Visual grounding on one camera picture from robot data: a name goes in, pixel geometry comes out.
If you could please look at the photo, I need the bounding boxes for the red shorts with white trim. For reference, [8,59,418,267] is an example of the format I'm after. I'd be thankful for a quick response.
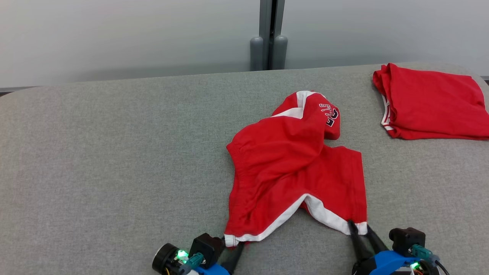
[223,90,368,248]

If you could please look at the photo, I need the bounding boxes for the left teal plug black cable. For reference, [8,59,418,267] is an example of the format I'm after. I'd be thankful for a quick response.
[179,252,205,275]

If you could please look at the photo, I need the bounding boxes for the teal plug black cable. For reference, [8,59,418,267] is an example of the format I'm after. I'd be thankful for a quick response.
[179,252,205,275]
[409,244,452,275]

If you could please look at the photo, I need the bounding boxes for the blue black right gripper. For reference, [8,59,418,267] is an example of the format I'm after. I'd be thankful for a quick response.
[348,220,416,275]

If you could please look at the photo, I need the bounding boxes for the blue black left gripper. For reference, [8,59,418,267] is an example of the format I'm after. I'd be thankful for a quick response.
[193,243,245,275]

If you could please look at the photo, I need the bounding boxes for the grey wall post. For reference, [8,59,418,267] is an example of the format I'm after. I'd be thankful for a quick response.
[250,0,288,72]

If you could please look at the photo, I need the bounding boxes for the right teal plug black cable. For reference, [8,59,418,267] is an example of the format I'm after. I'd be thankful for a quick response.
[409,244,452,275]

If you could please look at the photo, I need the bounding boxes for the red t-shirt with white sleeves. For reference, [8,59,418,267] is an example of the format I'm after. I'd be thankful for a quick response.
[372,63,489,141]

